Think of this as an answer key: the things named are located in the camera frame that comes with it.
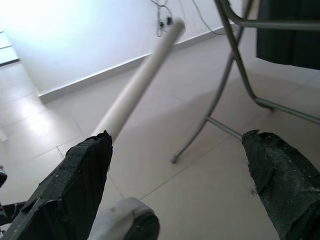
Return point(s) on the black power adapter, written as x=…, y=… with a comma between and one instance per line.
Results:
x=166, y=22

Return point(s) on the grey metal cross bar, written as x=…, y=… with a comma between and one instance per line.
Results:
x=225, y=127
x=275, y=25
x=290, y=110

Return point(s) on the black table cloth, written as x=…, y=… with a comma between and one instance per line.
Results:
x=287, y=37

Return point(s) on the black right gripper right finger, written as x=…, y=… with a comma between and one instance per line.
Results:
x=287, y=190

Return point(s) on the grey black robot foot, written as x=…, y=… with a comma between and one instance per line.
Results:
x=130, y=220

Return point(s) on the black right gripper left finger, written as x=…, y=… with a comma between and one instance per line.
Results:
x=70, y=190

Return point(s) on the white plastic table leg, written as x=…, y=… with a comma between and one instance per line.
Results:
x=140, y=80

